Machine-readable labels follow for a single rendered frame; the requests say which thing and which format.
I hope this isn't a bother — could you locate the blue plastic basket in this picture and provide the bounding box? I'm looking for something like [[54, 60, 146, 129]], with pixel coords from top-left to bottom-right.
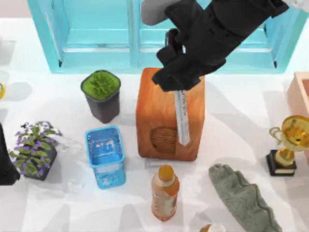
[[84, 125, 127, 190]]

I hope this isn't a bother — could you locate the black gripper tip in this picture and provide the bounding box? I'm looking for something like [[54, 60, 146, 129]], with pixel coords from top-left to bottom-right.
[[0, 122, 21, 187]]

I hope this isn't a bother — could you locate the purple flower plant in pot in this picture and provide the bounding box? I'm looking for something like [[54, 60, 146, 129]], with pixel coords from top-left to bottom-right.
[[8, 120, 64, 181]]

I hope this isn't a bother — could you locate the salmon-coloured shallow box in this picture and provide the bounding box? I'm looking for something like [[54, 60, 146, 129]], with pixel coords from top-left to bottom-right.
[[286, 71, 309, 115]]

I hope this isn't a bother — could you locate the pale grey rounded box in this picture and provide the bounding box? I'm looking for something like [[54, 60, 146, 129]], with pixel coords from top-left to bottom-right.
[[140, 0, 170, 26]]

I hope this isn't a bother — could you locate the grey-green shell-shaped dish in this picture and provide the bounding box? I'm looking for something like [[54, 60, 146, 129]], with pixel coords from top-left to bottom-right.
[[208, 163, 283, 232]]

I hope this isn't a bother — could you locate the green plant in black pot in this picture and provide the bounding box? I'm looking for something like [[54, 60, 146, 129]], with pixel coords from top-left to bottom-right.
[[80, 70, 122, 124]]

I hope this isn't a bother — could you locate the gold trophy on black base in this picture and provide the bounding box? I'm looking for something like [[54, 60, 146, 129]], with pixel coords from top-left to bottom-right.
[[265, 115, 309, 177]]

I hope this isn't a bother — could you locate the white and orange bottle top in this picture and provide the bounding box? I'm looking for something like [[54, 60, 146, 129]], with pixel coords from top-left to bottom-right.
[[198, 223, 227, 232]]

